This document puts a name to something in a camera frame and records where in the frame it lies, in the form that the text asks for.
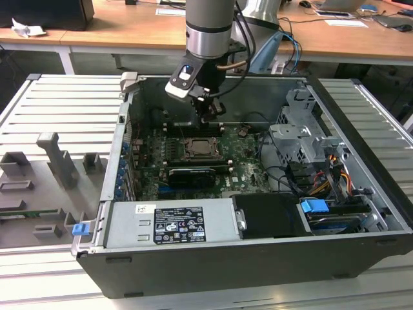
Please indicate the silver coin battery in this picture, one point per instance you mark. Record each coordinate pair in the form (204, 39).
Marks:
(242, 130)

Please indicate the crumpled white paper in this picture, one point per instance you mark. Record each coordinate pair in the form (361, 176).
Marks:
(26, 30)

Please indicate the green motherboard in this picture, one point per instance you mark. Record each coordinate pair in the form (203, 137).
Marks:
(248, 161)

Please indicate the silver drive cage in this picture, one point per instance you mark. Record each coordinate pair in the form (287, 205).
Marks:
(290, 135)

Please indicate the blue grey slanted panel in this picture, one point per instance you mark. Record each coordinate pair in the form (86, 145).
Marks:
(266, 51)

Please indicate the hard disk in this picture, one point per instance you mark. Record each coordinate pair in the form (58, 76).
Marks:
(332, 223)

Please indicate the blue case latch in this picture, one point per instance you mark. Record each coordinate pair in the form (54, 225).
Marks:
(80, 229)

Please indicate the open PC case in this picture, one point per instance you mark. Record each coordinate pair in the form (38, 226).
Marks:
(226, 274)

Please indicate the silver green CPU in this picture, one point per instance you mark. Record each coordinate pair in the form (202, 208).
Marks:
(202, 148)

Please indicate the black graphics card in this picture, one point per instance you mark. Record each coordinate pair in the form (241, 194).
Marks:
(190, 179)

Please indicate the grey laptop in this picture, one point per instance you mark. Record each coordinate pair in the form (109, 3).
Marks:
(338, 4)

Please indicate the blue disk carrier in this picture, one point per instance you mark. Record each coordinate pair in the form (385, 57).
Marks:
(314, 206)

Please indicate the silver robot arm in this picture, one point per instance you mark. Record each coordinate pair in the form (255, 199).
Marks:
(206, 19)

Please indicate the grey case latch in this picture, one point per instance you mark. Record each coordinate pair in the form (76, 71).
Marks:
(129, 82)

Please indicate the silver power supply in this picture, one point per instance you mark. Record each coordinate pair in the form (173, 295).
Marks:
(129, 226)

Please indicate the CPU socket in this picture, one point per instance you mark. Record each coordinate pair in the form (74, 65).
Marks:
(223, 157)

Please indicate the black RAM slot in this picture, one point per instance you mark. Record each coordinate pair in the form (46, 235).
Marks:
(206, 165)
(175, 130)
(175, 133)
(206, 161)
(175, 123)
(230, 162)
(231, 169)
(175, 126)

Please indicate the green RAM stick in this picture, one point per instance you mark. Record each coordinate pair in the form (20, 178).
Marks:
(29, 213)

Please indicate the blue expansion slot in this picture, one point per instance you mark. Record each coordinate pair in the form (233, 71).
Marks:
(163, 188)

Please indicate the thin metal locking lever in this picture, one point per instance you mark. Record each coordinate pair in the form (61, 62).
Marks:
(183, 135)

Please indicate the white paper sheet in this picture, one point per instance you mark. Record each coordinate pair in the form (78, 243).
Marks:
(169, 12)
(345, 23)

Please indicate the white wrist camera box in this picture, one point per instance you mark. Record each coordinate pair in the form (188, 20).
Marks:
(182, 80)

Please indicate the wooden desk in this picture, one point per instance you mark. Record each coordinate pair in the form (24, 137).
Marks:
(129, 35)

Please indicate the black plastic shroud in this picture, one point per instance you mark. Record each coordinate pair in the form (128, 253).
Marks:
(271, 216)

